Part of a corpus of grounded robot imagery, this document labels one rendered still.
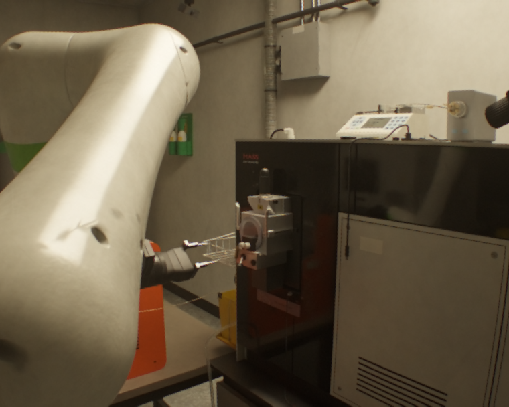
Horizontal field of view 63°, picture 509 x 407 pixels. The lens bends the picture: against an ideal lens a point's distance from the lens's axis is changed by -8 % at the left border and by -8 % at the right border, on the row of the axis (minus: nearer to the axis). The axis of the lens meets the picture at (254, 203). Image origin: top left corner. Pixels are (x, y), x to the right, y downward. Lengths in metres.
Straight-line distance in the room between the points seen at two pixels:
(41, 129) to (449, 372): 0.83
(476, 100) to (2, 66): 0.98
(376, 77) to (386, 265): 1.55
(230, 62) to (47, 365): 3.17
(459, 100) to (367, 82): 1.31
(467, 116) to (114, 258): 0.99
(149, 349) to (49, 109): 1.00
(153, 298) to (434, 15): 1.73
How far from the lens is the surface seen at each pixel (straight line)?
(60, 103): 0.60
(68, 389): 0.23
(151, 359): 1.49
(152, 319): 1.44
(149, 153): 0.38
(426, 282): 0.93
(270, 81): 2.83
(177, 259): 1.02
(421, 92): 2.23
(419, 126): 1.39
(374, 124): 1.39
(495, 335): 0.89
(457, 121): 1.16
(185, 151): 3.71
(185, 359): 1.57
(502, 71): 2.07
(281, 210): 1.14
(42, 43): 0.61
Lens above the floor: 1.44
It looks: 8 degrees down
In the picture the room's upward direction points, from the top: straight up
